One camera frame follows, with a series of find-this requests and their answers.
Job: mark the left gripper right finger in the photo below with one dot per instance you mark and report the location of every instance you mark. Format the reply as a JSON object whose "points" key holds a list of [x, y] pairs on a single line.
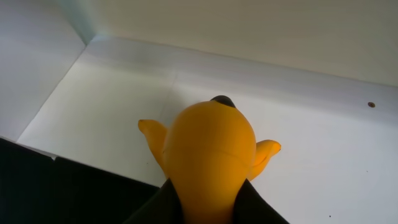
{"points": [[256, 207]]}

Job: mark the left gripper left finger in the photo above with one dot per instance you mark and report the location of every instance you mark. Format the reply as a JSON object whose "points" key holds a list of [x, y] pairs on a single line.
{"points": [[158, 207]]}

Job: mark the yellow rubber duck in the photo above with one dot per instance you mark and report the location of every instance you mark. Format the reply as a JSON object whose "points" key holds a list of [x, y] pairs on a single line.
{"points": [[208, 155]]}

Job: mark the white shelf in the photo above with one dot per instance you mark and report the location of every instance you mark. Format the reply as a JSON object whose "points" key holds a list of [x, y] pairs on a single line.
{"points": [[280, 77]]}

